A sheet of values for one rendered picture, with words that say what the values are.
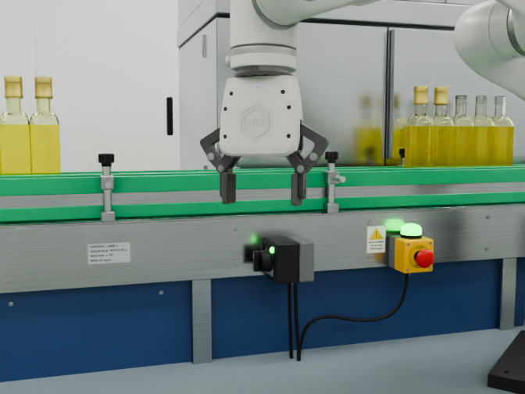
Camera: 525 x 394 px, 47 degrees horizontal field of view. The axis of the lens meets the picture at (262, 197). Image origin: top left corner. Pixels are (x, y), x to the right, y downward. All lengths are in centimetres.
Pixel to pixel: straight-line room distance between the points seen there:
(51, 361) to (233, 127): 69
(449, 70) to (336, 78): 32
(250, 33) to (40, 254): 64
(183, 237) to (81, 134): 327
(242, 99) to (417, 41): 100
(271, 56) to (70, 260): 63
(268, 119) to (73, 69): 375
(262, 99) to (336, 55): 89
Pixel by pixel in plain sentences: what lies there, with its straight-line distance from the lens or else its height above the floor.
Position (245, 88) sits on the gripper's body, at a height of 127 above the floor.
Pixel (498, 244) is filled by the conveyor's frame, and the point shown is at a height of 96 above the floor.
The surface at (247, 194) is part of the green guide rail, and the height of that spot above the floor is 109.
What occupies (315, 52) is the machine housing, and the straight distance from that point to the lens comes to 160.
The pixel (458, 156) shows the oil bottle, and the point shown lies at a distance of 158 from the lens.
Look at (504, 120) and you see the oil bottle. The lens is 166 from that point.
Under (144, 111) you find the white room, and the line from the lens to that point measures 445.
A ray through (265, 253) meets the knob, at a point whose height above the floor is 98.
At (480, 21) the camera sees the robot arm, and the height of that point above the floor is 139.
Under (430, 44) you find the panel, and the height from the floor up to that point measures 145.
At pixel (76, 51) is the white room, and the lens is 446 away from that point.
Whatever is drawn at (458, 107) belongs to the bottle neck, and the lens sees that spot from 161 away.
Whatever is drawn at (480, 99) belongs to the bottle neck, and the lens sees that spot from 164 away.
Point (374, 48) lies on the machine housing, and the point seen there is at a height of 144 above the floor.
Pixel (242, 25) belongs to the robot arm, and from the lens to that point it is 76.
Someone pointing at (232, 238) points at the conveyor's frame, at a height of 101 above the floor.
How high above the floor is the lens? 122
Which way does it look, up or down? 6 degrees down
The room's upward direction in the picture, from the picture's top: straight up
